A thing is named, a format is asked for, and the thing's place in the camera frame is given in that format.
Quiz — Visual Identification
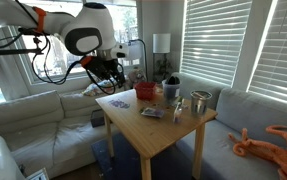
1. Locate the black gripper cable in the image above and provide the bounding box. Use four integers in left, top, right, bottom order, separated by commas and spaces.
82, 63, 118, 96

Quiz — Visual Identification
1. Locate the pink stuffed toy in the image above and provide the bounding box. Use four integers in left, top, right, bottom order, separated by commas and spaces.
127, 66, 147, 89

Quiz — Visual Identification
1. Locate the white leather sofa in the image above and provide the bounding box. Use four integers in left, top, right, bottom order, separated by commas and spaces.
0, 84, 124, 179

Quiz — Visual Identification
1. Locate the grey fabric sofa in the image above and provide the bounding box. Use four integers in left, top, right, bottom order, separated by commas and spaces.
174, 72, 287, 180

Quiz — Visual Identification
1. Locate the red patterned box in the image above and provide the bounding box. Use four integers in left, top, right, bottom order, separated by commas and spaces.
133, 81, 157, 101

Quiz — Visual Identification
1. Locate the orange arm strap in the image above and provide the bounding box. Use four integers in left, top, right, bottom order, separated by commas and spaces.
33, 6, 48, 34

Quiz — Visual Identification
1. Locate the white window blind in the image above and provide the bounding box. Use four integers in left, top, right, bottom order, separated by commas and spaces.
247, 0, 287, 106
180, 0, 253, 87

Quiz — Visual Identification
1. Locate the black pouch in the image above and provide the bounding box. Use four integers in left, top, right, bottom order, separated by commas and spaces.
166, 75, 181, 86

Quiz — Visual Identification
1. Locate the black metal bar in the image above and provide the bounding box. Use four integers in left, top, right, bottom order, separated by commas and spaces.
0, 47, 45, 63

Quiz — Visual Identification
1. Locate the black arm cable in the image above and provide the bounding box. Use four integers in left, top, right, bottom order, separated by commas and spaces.
0, 28, 84, 86

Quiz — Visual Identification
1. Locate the grey metal cup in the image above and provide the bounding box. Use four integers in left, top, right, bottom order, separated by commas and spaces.
189, 89, 213, 117

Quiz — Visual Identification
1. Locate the light wooden table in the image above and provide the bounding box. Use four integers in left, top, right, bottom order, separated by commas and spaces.
95, 84, 218, 180

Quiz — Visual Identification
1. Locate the translucent plastic cup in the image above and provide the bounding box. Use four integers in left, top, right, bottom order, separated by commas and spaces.
162, 73, 182, 102

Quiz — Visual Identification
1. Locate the orange octopus plush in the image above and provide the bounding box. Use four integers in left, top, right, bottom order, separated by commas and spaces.
227, 124, 287, 180

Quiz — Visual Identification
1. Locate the large glass window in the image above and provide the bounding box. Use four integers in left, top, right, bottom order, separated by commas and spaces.
16, 0, 140, 85

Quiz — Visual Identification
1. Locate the small clear bottle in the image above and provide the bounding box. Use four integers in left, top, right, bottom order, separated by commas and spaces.
172, 101, 184, 124

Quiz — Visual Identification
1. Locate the orange wrist strap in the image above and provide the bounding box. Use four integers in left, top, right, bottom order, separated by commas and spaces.
79, 55, 94, 68

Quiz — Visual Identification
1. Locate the colourful patterned cushion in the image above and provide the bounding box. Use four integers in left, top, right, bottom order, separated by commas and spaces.
82, 79, 117, 98

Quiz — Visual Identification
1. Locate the dark blue rug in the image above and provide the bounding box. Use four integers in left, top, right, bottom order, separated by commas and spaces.
91, 133, 197, 180

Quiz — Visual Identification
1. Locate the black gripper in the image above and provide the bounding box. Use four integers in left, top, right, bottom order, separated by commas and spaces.
88, 57, 126, 89

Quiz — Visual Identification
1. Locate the white framed board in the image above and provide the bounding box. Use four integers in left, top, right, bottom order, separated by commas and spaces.
24, 167, 50, 180

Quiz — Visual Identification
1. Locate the dark potted plant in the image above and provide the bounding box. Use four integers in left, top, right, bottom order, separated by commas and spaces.
155, 54, 172, 83

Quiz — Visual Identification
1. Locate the flat printed packet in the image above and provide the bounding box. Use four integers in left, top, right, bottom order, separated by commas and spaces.
140, 106, 166, 119

